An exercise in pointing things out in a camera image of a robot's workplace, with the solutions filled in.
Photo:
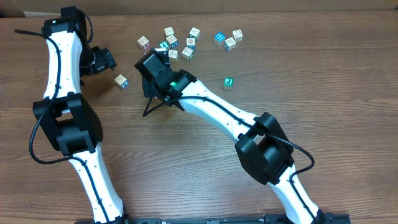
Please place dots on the number 3 wooden block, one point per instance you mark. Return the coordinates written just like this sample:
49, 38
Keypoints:
229, 43

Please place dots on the red X wooden block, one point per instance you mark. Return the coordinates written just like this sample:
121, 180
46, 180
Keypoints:
143, 43

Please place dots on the green 4 wooden block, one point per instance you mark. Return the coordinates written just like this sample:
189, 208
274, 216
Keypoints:
164, 45

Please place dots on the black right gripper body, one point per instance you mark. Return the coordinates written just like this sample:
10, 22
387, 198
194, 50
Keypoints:
149, 87

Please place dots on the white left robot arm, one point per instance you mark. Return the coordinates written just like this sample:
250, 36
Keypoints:
68, 121

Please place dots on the blue sided wooden block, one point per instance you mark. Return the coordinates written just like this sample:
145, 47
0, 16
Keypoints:
121, 81

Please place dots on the green letter wooden block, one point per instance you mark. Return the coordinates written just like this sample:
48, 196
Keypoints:
228, 83

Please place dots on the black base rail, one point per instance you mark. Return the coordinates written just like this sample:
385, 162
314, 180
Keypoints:
265, 219

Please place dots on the blue top wooden block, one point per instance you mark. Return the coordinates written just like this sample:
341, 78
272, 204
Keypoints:
219, 39

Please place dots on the blue X wooden block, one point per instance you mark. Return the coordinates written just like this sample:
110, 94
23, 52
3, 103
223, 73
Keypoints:
172, 40

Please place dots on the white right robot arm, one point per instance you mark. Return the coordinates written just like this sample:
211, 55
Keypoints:
263, 149

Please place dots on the letter K wooden block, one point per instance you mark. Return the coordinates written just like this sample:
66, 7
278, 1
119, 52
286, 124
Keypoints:
237, 35

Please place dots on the plain top wooden block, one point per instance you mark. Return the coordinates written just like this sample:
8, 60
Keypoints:
169, 31

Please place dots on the blue framed wooden block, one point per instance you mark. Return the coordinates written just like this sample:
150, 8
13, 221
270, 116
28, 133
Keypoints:
190, 43

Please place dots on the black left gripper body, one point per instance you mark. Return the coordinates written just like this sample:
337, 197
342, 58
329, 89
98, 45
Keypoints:
102, 60

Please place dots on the teal edged wooden block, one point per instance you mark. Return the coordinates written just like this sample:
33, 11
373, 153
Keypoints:
194, 33

